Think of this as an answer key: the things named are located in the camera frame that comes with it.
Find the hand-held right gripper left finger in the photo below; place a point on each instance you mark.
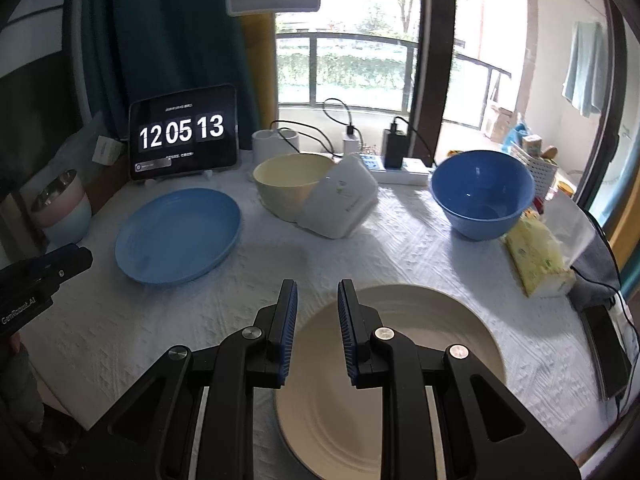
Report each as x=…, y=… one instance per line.
x=287, y=332

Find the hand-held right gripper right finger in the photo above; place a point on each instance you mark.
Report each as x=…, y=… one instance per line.
x=346, y=332

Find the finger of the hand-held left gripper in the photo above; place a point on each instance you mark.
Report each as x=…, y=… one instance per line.
x=67, y=262

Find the cream plate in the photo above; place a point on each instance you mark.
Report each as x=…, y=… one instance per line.
x=330, y=410

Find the blue round placemat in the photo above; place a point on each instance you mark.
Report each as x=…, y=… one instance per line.
x=177, y=235

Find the strawberry print ceramic dish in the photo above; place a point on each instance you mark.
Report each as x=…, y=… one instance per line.
x=337, y=205

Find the person's left forearm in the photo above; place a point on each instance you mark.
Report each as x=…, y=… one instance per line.
x=20, y=390

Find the stacked pastel bowls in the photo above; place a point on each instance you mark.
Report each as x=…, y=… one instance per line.
x=62, y=210

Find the brown cardboard box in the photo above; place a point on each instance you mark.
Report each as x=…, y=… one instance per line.
x=107, y=182

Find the small white box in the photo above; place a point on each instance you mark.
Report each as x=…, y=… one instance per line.
x=107, y=150

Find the cream bowl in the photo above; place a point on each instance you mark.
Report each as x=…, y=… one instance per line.
x=285, y=180

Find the white power strip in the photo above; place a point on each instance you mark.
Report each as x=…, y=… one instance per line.
x=405, y=170

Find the tablet with clock display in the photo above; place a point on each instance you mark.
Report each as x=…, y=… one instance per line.
x=182, y=132

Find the white two-cup holder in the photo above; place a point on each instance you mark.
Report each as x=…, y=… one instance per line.
x=265, y=145

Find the black power adapter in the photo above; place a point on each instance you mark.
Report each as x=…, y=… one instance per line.
x=394, y=147

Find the blue bowl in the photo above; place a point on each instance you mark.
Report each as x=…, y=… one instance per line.
x=480, y=195

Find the white charger plug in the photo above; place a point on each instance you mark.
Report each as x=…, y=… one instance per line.
x=351, y=140

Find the yellow tissue pack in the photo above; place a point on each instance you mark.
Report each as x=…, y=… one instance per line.
x=540, y=255

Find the white plastic basket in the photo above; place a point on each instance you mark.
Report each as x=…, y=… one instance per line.
x=535, y=172

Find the teal curtain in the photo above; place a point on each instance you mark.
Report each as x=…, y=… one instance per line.
x=175, y=35

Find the blue plastic bag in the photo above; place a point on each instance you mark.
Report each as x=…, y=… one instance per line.
x=514, y=135

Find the black phone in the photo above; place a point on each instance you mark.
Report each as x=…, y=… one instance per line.
x=607, y=350

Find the yellow curtain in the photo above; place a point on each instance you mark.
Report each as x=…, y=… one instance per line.
x=257, y=60

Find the balcony railing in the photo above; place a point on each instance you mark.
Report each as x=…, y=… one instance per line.
x=350, y=45

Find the white lamp head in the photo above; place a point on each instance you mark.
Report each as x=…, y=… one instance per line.
x=272, y=2

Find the light blue hanging towel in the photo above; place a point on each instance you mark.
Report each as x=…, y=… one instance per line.
x=585, y=67

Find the dark window frame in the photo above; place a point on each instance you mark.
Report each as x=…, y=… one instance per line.
x=432, y=60

